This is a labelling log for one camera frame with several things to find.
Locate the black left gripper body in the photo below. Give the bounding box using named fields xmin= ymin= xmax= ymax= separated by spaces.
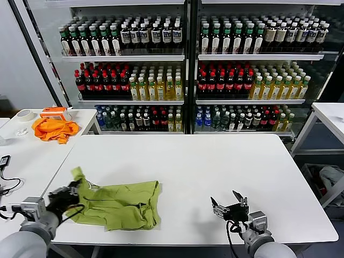
xmin=47 ymin=187 xmax=81 ymax=213

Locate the white shelf board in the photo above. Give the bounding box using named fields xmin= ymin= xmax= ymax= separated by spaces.
xmin=197 ymin=53 xmax=325 ymax=61
xmin=61 ymin=54 xmax=186 ymax=63
xmin=196 ymin=98 xmax=306 ymax=105
xmin=77 ymin=99 xmax=185 ymax=106

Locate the grey crumpled cloth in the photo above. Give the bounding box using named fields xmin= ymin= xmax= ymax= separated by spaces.
xmin=319 ymin=166 xmax=344 ymax=190

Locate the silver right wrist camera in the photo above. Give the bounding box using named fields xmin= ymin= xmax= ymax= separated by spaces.
xmin=247 ymin=211 xmax=268 ymax=234

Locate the beige masking tape roll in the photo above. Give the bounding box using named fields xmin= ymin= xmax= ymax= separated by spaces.
xmin=16 ymin=109 xmax=35 ymax=123

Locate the white side table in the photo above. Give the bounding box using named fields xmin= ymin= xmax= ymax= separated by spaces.
xmin=290 ymin=102 xmax=344 ymax=208
xmin=0 ymin=108 xmax=102 ymax=147
xmin=0 ymin=142 xmax=75 ymax=258

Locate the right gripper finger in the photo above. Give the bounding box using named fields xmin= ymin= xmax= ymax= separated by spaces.
xmin=210 ymin=196 xmax=230 ymax=219
xmin=232 ymin=190 xmax=249 ymax=207

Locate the crumpled orange cloth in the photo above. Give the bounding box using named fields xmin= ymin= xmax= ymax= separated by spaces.
xmin=31 ymin=117 xmax=81 ymax=145

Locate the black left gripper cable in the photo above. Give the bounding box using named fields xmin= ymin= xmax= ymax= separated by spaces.
xmin=60 ymin=203 xmax=85 ymax=224

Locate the white bottle shelf unit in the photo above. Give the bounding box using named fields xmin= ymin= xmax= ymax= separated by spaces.
xmin=192 ymin=0 xmax=339 ymax=138
xmin=58 ymin=0 xmax=189 ymax=135

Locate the orange and white box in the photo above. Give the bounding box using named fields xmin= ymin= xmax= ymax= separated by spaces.
xmin=39 ymin=106 xmax=73 ymax=121

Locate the green-cap dark bottle white label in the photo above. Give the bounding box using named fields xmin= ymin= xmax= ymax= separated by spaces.
xmin=98 ymin=24 xmax=110 ymax=56
xmin=59 ymin=25 xmax=70 ymax=56
xmin=77 ymin=25 xmax=89 ymax=56
xmin=201 ymin=23 xmax=211 ymax=54
xmin=68 ymin=25 xmax=80 ymax=56
xmin=245 ymin=23 xmax=255 ymax=54
xmin=88 ymin=25 xmax=99 ymax=56
xmin=233 ymin=23 xmax=244 ymax=54
xmin=254 ymin=23 xmax=266 ymax=54
xmin=109 ymin=24 xmax=121 ymax=56
xmin=211 ymin=23 xmax=222 ymax=54
xmin=223 ymin=23 xmax=233 ymax=54

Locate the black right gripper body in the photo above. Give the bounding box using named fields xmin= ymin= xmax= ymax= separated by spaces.
xmin=225 ymin=203 xmax=251 ymax=223

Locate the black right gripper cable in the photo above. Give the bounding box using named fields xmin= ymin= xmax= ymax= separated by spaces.
xmin=225 ymin=220 xmax=247 ymax=258

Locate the thin black device cable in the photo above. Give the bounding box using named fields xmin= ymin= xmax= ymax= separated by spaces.
xmin=0 ymin=165 xmax=22 ymax=196

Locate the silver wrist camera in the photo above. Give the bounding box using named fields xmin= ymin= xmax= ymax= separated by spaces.
xmin=20 ymin=196 xmax=47 ymax=220
xmin=247 ymin=211 xmax=268 ymax=234

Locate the light green T-shirt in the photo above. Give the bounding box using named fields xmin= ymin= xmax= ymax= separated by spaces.
xmin=65 ymin=166 xmax=163 ymax=232

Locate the grey plastic crate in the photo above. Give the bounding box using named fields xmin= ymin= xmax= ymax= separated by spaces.
xmin=300 ymin=162 xmax=344 ymax=208

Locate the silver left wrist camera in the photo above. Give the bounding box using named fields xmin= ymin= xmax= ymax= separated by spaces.
xmin=20 ymin=196 xmax=47 ymax=220

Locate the dark bottle blue label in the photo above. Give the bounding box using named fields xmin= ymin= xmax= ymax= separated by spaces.
xmin=171 ymin=23 xmax=182 ymax=51
xmin=161 ymin=23 xmax=172 ymax=51
xmin=130 ymin=23 xmax=140 ymax=51
xmin=316 ymin=23 xmax=330 ymax=51
xmin=306 ymin=23 xmax=320 ymax=51
xmin=285 ymin=22 xmax=298 ymax=51
xmin=120 ymin=23 xmax=131 ymax=51
xmin=296 ymin=22 xmax=310 ymax=51
xmin=150 ymin=23 xmax=161 ymax=51
xmin=140 ymin=23 xmax=151 ymax=51

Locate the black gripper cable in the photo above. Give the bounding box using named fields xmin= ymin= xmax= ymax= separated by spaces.
xmin=60 ymin=203 xmax=85 ymax=224
xmin=225 ymin=220 xmax=247 ymax=258

